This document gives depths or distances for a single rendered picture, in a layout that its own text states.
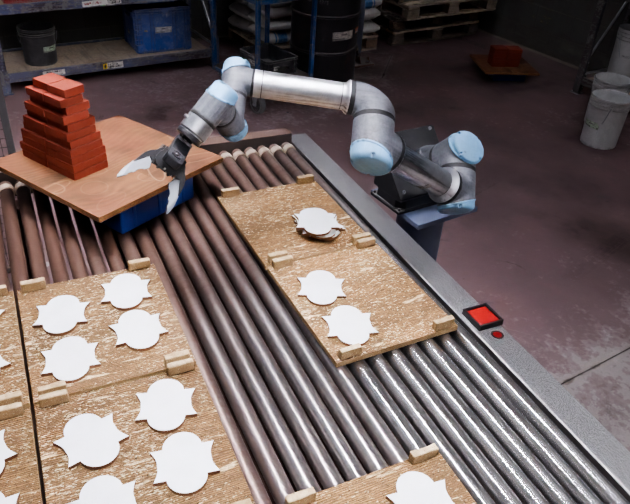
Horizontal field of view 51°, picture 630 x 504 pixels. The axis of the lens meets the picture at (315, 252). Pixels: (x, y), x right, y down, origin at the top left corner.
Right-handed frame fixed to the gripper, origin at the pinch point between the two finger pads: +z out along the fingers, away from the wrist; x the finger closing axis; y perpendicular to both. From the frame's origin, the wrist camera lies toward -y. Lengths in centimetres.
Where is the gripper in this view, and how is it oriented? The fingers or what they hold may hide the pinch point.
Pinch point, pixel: (141, 196)
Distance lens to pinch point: 170.4
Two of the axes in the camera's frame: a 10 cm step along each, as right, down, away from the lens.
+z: -6.1, 7.9, -0.7
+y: -3.2, -1.7, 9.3
